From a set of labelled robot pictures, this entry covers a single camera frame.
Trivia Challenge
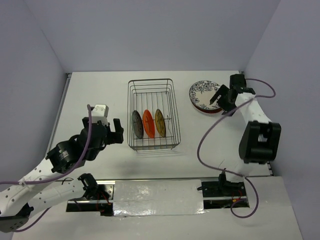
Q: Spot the grey wire dish rack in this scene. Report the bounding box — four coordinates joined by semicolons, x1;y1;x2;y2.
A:
126;78;181;151

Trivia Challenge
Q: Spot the yellow rimmed patterned plate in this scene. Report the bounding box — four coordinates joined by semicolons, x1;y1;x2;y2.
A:
154;109;166;138

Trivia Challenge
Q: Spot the light green small plate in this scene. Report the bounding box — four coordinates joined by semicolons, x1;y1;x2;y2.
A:
131;110;144;139

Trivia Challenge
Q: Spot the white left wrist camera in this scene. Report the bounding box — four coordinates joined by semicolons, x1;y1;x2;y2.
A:
91;104;109;126

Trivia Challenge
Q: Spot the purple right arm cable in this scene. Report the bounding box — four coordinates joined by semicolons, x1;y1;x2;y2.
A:
196;78;277;220

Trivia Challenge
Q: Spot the blue floral white plate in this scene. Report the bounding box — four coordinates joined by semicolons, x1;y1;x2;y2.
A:
189;80;221;112

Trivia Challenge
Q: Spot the silver foil tape panel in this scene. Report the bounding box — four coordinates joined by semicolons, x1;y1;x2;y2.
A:
113;179;205;217

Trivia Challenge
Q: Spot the orange red plate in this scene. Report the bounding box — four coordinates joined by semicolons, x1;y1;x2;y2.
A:
142;109;155;138

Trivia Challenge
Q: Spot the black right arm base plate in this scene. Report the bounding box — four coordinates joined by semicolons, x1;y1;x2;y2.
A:
197;181;247;200

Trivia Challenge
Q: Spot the aluminium table edge rail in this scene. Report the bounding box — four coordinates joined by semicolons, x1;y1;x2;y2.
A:
46;72;72;153

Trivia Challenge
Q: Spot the red and teal patterned plate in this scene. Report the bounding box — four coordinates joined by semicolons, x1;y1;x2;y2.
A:
194;105;222;114

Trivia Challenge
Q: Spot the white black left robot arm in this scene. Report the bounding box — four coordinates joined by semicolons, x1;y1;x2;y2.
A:
0;117;124;233

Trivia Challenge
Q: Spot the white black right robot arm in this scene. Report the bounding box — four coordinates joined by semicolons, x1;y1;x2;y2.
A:
210;73;282;196

